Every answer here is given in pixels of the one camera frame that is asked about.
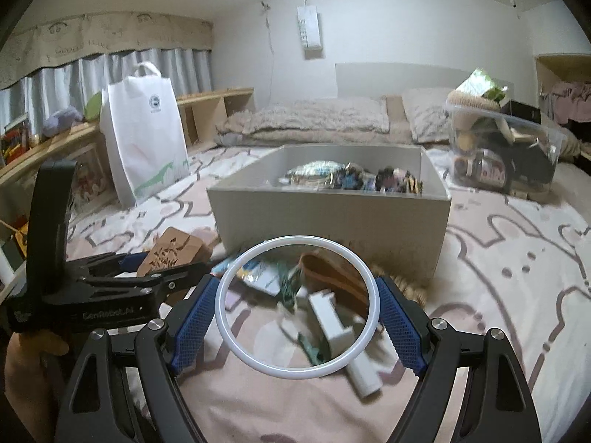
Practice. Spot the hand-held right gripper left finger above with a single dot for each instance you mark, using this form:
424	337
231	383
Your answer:
196	318

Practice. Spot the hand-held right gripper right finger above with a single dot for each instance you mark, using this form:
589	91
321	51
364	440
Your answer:
399	323

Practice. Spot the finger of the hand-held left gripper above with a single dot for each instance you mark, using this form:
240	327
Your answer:
106	263
184	272

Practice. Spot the carved wooden coaster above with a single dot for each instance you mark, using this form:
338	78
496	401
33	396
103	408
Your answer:
178	247

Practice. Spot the white cardboard box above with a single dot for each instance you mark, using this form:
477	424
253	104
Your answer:
323	217

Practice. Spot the person's left hand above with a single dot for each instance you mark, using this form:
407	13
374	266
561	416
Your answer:
27	369

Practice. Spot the yellow toy block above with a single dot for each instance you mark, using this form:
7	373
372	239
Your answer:
21	235

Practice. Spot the glass-front display box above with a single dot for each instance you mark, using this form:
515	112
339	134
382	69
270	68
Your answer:
90	180

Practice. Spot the white tube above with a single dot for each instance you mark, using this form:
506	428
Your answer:
364	376

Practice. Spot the white cylinder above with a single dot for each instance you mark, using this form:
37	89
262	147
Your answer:
5	267

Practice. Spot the blue white packet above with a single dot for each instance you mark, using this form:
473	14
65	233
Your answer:
258	279

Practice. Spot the wooden spoon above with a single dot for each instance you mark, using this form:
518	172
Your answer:
332	272

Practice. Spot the green clothespin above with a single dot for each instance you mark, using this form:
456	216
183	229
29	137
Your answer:
314	350
288	288

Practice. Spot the colourful books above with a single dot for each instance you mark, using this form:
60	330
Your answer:
16	138

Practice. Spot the purple plush toy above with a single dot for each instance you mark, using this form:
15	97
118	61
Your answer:
62	120

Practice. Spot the white tote bag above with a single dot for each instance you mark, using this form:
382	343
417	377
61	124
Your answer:
138	147

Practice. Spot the green plush toy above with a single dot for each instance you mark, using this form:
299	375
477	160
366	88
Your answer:
92	106

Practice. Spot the grey curtain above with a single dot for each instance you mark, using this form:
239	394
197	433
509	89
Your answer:
69	87

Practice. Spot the shiny foil packet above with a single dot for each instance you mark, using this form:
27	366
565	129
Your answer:
311	173

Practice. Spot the wooden shelf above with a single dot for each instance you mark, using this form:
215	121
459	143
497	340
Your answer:
207	97

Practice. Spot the clear plastic storage bin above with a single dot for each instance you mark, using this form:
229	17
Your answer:
508	170

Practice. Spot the beige printed valance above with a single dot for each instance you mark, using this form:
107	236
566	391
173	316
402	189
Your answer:
115	34

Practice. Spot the beige quilted pillow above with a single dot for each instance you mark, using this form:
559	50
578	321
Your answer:
314	120
425	115

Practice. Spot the brown fuzzy slipper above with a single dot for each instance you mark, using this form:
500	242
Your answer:
466	99

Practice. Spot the white headboard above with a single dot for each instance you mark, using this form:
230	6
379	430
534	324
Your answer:
392	80

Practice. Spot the black box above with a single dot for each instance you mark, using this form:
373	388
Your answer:
521	110

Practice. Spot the green snack bag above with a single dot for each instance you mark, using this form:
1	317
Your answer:
475	85

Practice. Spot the beige fleece blanket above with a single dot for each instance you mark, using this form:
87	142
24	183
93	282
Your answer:
577	145

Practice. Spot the pink clothes pile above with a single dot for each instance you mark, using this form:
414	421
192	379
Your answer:
570	97

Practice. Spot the wooden closet niche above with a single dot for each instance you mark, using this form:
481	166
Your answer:
554	62

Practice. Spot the white hanging wall bag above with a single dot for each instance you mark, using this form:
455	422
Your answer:
308	27

